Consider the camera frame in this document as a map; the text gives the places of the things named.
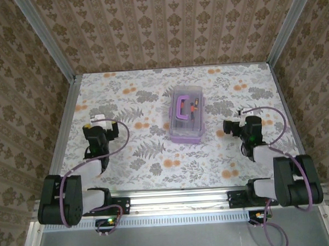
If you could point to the long aluminium base beam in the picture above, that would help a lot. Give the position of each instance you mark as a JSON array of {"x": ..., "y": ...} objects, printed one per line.
[{"x": 179, "y": 200}]

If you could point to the red black slim screwdriver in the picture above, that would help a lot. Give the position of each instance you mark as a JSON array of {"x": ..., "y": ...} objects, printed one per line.
[{"x": 192, "y": 109}]

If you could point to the yellow black screwdriver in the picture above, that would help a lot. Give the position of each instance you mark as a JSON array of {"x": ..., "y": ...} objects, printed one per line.
[{"x": 197, "y": 102}]

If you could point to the left aluminium corner post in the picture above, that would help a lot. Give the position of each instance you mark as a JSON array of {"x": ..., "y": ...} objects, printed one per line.
[{"x": 45, "y": 38}]

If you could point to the floral printed tablecloth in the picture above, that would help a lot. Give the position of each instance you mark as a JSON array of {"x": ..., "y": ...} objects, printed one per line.
[{"x": 183, "y": 169}]

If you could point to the aluminium side rail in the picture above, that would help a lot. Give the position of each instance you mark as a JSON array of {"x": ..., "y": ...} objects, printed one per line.
[
  {"x": 63, "y": 133},
  {"x": 282, "y": 94}
]

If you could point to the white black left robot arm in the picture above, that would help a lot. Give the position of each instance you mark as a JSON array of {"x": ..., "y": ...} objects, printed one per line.
[{"x": 61, "y": 200}]

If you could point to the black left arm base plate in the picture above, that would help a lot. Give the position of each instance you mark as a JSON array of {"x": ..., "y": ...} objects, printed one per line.
[{"x": 124, "y": 206}]

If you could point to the left aluminium side rail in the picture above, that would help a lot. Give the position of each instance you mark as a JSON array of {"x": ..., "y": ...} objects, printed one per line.
[{"x": 63, "y": 133}]

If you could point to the purple plastic tool box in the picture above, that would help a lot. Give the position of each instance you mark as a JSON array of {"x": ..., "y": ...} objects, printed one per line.
[{"x": 187, "y": 138}]

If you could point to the aluminium corner post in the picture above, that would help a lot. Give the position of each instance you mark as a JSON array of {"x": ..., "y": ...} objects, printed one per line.
[
  {"x": 45, "y": 38},
  {"x": 290, "y": 25}
]

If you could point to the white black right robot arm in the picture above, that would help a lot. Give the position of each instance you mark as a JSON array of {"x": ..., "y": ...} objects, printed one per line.
[{"x": 294, "y": 182}]

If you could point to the right aluminium corner post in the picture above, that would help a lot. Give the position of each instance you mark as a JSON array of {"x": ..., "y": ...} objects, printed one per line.
[{"x": 290, "y": 25}]

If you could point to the right aluminium side rail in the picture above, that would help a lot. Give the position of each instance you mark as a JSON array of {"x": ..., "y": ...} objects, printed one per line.
[{"x": 282, "y": 94}]

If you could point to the grey metal shelf panel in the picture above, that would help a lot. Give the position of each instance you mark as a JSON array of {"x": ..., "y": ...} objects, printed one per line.
[{"x": 173, "y": 241}]

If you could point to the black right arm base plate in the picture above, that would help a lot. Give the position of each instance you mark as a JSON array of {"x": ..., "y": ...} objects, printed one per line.
[{"x": 234, "y": 200}]

